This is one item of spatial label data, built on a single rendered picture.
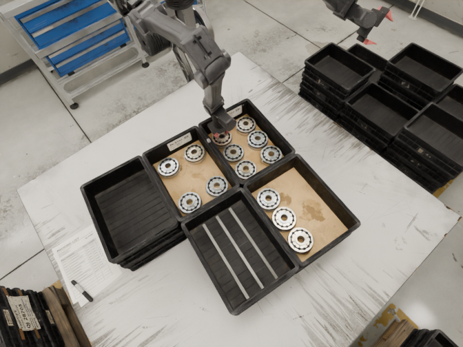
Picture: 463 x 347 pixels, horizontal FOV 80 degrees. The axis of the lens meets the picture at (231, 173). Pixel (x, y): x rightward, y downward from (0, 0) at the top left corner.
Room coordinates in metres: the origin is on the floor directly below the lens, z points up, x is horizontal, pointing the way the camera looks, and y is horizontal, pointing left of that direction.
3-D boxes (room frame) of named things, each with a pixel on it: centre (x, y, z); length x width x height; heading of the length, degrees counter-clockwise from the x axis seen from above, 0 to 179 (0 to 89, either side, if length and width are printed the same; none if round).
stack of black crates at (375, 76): (1.72, -1.19, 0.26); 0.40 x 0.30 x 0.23; 33
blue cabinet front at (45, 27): (2.29, 1.09, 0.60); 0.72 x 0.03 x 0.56; 123
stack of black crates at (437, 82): (1.38, -1.41, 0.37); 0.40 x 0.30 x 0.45; 33
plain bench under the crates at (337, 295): (0.54, 0.07, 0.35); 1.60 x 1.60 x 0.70; 33
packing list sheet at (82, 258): (0.33, 0.74, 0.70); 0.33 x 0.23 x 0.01; 33
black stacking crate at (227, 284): (0.26, 0.01, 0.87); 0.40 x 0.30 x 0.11; 26
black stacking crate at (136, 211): (0.49, 0.46, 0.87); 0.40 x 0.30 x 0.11; 26
